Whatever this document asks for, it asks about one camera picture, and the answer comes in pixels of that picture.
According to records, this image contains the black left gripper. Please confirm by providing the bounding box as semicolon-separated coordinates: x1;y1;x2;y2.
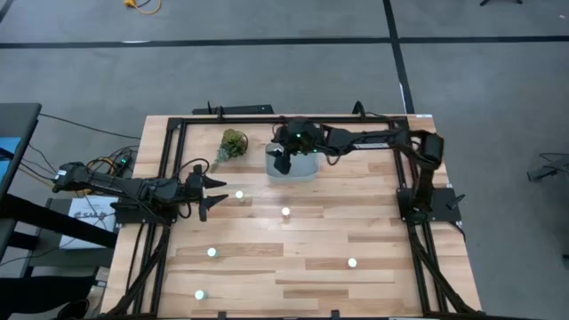
184;164;230;222

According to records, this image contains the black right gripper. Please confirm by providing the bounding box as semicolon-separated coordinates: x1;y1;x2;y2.
266;116;325;176

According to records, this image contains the white plastic basket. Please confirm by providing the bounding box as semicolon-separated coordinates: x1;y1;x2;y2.
265;141;321;183

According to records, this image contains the potted green succulent plant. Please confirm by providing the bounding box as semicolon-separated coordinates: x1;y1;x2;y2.
210;128;250;172

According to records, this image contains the black bar behind table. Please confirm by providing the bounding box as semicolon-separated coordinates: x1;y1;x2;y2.
191;103;276;116

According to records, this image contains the white printed cardboard box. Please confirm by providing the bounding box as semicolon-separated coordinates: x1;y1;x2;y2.
58;195;119;251

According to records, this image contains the black office chair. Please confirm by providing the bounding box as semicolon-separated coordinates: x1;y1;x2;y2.
0;274;97;320

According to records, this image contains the dark grey side desk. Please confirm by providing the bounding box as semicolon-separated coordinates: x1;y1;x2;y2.
0;102;43;202

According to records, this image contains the black tripod stand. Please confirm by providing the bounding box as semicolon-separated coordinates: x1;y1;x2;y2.
526;152;569;183

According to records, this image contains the black looped gripper cable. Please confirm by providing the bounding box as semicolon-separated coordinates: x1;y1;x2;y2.
172;157;211;220

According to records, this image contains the black aluminium table frame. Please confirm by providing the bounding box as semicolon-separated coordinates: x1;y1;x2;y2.
105;114;486;320

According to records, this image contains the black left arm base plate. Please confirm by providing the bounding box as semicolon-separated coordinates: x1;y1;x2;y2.
109;199;180;225

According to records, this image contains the black floor cable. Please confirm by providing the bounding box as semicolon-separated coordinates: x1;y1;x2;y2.
38;112;141;140

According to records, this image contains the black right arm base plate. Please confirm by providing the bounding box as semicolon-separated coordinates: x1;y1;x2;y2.
396;187;463;223

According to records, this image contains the yellow floor cable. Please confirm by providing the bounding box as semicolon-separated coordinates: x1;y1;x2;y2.
123;0;163;16

